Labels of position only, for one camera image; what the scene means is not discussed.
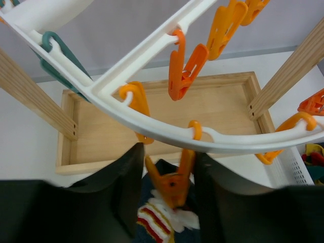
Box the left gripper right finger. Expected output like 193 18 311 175
194 152 323 242

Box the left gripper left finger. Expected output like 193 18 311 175
1 143 144 242

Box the black sock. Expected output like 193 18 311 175
132 169 201 242

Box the orange clothes peg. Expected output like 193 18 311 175
168 29 209 101
206 1 248 61
255 111 317 166
144 120 204 210
118 80 155 145

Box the white oval clip hanger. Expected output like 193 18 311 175
1 1 323 153

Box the red sock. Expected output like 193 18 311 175
301 152 324 167

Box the yellow sock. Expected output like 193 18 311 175
305 143 323 156

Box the wooden hanger stand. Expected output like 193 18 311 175
1 22 323 175

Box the white plastic basket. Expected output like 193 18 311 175
265 147 323 188

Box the teal clothes peg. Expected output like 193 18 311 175
27 30 92 101

